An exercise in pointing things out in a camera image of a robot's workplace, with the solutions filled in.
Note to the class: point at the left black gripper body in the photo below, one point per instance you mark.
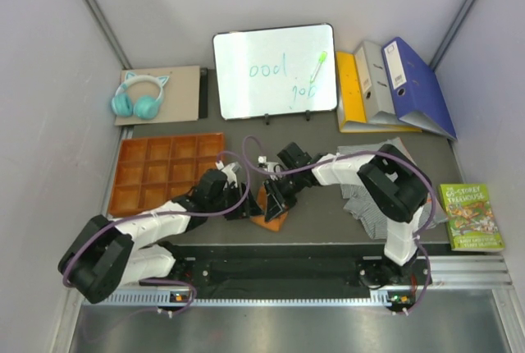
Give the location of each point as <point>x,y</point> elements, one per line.
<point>226,201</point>

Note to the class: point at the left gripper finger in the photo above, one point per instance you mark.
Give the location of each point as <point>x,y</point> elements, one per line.
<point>254,209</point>
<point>236,201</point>

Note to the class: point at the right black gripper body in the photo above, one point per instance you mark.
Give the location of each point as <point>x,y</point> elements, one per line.
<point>289,188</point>

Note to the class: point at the orange underwear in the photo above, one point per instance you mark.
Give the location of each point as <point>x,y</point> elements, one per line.
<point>275,224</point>

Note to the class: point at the grey striped underwear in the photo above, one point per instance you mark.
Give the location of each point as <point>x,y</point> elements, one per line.
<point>359,202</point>

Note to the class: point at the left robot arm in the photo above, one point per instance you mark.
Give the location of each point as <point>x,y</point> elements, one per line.
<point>110,253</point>

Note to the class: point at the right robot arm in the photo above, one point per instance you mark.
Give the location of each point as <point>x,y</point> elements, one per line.
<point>397,187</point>

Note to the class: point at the orange compartment tray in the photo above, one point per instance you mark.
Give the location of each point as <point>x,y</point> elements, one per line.
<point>152,170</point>

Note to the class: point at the yellow binder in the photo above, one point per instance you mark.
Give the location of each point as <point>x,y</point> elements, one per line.
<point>350,111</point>

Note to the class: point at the whiteboard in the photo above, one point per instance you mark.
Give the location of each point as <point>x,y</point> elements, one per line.
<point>267,72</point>

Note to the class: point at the beige board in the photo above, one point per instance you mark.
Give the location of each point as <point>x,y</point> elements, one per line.
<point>181,95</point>

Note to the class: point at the green marker pen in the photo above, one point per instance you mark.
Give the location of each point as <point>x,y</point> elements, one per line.
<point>320,61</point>

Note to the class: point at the teal cat-ear headphones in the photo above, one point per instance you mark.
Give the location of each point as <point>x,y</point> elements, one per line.
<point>145,107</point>

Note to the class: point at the grey binder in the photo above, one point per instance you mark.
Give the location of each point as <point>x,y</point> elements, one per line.
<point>376,95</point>

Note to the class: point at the blue binder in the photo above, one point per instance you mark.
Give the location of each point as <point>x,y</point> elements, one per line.
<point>415,90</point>

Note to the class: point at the green treehouse book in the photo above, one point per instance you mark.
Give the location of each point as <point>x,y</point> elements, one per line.
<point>471,224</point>

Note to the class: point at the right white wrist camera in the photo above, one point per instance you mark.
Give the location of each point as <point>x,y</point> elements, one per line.
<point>274,168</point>

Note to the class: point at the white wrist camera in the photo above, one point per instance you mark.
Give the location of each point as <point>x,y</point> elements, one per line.
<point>274,168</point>
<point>230,170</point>

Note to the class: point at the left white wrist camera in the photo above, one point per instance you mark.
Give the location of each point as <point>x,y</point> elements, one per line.
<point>230,170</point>

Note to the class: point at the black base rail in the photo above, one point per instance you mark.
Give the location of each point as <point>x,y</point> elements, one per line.
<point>281,272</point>

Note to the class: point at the grey cable duct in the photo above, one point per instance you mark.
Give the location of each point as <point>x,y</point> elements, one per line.
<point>178,298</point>

